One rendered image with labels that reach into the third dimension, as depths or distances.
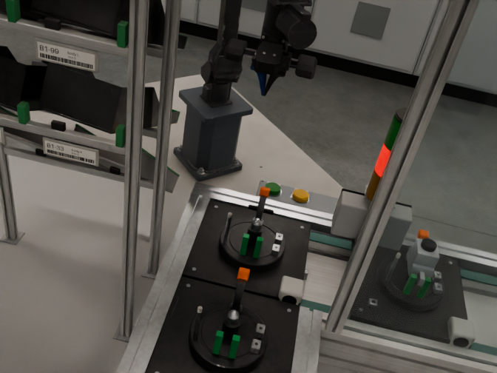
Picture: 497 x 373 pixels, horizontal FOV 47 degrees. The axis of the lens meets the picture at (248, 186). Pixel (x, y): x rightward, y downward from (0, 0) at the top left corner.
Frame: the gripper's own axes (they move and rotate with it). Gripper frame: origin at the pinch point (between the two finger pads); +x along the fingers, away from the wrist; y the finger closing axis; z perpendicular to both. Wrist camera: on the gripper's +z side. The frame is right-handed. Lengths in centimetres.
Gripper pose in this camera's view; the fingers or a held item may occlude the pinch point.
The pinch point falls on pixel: (266, 81)
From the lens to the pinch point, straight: 122.0
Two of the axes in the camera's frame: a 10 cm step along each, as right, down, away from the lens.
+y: 9.7, 2.4, -0.5
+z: -1.8, 5.9, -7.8
